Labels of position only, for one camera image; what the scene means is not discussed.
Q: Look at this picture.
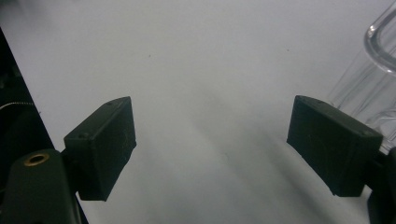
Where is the clear plastic container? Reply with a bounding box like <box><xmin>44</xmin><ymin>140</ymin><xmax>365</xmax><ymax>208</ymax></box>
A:
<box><xmin>326</xmin><ymin>0</ymin><xmax>396</xmax><ymax>154</ymax></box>

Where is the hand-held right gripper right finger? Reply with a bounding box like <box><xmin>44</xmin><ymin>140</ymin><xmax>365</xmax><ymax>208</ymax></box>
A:
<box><xmin>286</xmin><ymin>94</ymin><xmax>384</xmax><ymax>198</ymax></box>

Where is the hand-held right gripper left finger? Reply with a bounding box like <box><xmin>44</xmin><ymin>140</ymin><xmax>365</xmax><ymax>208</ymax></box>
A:
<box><xmin>61</xmin><ymin>96</ymin><xmax>137</xmax><ymax>202</ymax></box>

